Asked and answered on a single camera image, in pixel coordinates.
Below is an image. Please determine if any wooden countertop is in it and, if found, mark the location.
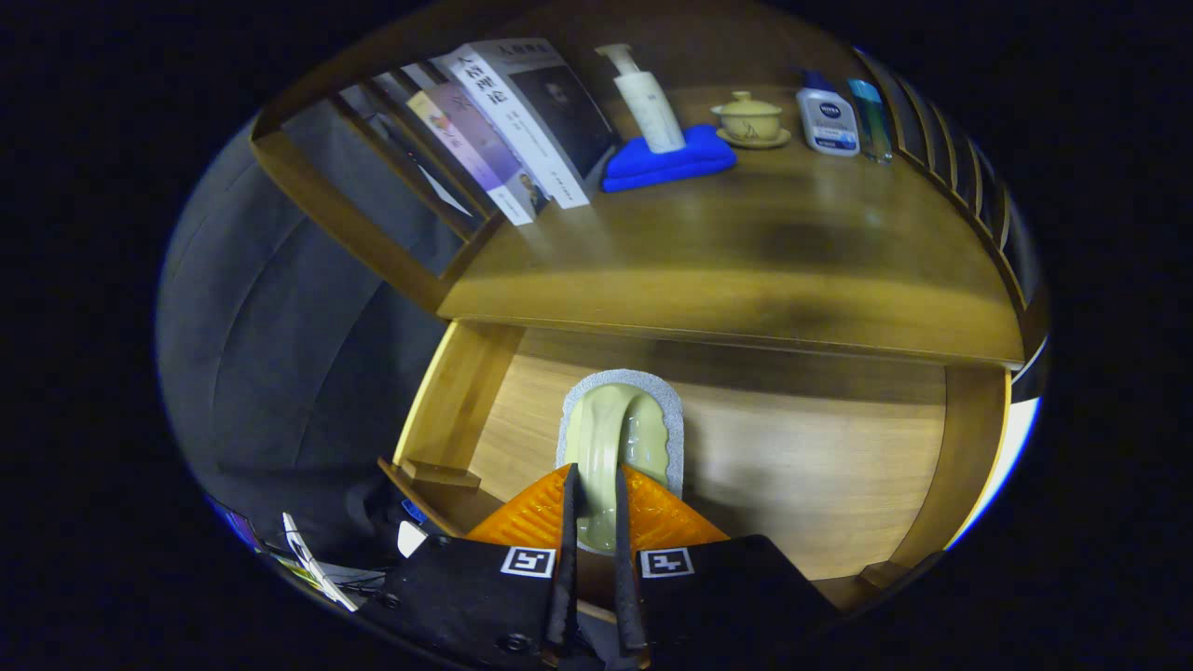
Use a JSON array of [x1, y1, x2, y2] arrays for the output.
[[438, 84, 1026, 364]]

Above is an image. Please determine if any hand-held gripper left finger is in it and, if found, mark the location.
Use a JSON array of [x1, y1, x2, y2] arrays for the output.
[[359, 461, 585, 671]]

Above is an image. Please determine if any white pump bottle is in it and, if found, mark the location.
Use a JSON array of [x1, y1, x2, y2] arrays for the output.
[[595, 43, 687, 155]]

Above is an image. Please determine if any white table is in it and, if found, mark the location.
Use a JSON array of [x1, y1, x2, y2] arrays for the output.
[[946, 396, 1040, 551]]

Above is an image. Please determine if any yellow lidded teacup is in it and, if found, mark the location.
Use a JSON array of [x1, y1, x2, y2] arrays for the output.
[[710, 90, 793, 150]]

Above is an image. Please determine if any black backdrop cloth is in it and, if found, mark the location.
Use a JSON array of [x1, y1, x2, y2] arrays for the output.
[[154, 98, 448, 560]]

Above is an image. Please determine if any pink purple book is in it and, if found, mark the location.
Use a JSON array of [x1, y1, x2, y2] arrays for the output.
[[407, 82, 553, 227]]

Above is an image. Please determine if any wooden cabinet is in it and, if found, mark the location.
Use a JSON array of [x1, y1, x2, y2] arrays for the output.
[[250, 0, 1052, 374]]

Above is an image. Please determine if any pale green handled scrubber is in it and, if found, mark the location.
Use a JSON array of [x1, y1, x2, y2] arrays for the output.
[[555, 369, 686, 553]]

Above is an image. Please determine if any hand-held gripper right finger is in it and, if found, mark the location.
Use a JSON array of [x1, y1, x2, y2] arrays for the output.
[[612, 463, 844, 671]]

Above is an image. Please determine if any folded blue cloth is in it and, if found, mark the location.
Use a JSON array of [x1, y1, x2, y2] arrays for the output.
[[600, 124, 738, 194]]

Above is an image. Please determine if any wooden drawer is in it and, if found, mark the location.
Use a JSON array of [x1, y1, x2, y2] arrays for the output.
[[377, 317, 1012, 611]]

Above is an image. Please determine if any white bottle with blue cap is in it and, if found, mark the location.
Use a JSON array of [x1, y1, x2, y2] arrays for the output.
[[795, 70, 861, 157]]

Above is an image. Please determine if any teal bottle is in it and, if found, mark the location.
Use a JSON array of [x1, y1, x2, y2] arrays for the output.
[[846, 78, 894, 166]]

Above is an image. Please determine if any white book with dark cover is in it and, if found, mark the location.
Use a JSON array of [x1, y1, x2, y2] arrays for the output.
[[438, 37, 618, 210]]

